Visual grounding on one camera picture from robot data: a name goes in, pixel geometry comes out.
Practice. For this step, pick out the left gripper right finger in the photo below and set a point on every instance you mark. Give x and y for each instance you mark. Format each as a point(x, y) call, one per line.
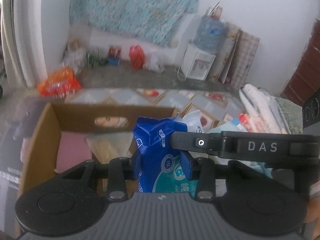
point(203, 171)

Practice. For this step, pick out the rolled beige mat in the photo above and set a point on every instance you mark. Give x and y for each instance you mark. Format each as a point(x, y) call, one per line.
point(225, 51)

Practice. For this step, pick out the blue wet wipes pack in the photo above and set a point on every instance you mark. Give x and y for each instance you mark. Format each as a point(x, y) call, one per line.
point(160, 169)

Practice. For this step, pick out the pink knitted cloth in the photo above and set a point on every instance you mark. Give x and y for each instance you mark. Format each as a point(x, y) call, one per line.
point(73, 150)

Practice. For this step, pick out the teal floral wall cloth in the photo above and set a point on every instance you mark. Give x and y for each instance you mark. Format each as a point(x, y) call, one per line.
point(153, 21)

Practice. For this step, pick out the rolled checkered mat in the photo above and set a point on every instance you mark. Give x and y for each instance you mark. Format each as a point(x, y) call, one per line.
point(242, 60)

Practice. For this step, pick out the white water dispenser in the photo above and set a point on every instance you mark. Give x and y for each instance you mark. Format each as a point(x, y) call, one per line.
point(196, 63)

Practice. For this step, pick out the dark red wooden door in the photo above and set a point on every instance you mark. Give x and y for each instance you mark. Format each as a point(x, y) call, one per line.
point(305, 81)

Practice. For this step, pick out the blue water jug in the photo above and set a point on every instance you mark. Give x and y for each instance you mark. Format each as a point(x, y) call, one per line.
point(209, 34)

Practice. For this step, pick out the white plastic bag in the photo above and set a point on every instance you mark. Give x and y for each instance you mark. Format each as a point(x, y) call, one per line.
point(199, 122)

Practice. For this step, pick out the brown cardboard box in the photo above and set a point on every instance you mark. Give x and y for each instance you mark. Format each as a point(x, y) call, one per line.
point(74, 204)

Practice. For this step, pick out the person's right hand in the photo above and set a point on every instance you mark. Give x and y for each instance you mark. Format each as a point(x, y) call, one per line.
point(313, 206)

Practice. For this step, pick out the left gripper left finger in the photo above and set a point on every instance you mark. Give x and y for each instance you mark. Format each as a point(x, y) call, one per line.
point(122, 181)

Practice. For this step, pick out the red plastic bag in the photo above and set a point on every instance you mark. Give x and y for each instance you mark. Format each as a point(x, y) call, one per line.
point(137, 56)

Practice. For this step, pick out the green patterned pillow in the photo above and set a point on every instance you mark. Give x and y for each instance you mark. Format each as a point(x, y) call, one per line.
point(292, 114)

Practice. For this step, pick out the orange snack bag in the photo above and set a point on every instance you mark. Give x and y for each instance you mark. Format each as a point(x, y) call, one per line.
point(59, 84)

